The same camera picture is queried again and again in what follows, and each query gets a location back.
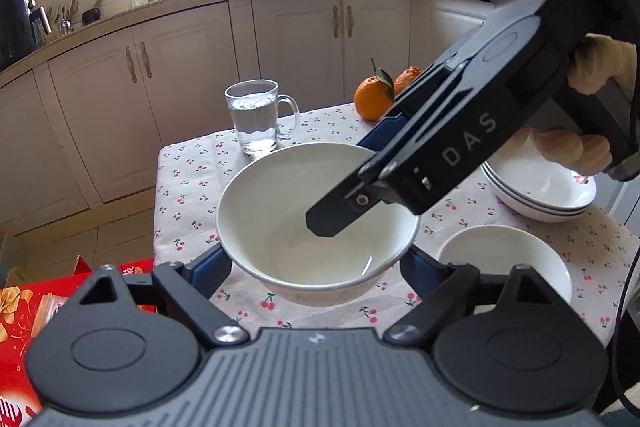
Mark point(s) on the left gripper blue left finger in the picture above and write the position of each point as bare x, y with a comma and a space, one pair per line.
184, 290

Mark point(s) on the white kitchen cabinets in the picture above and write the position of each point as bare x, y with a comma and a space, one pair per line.
85, 127

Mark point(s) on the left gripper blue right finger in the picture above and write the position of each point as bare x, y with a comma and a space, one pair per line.
445, 293

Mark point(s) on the white plate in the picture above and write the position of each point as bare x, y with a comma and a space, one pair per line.
536, 188

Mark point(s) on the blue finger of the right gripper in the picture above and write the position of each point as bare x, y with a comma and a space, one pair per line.
383, 133
347, 202

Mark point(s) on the glass mug with water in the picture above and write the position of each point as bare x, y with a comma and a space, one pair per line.
254, 109

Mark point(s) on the orange with leaf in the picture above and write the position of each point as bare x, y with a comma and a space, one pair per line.
375, 95

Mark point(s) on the black air fryer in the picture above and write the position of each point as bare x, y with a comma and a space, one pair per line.
23, 25

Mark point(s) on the bumpy orange right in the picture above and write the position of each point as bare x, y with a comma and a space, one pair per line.
403, 81

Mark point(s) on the person's right hand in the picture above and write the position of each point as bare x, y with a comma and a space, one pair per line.
601, 59

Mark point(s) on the red gift box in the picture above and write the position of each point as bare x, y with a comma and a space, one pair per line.
25, 309

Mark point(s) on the white floral bowl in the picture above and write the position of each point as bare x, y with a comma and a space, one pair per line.
272, 225
494, 249

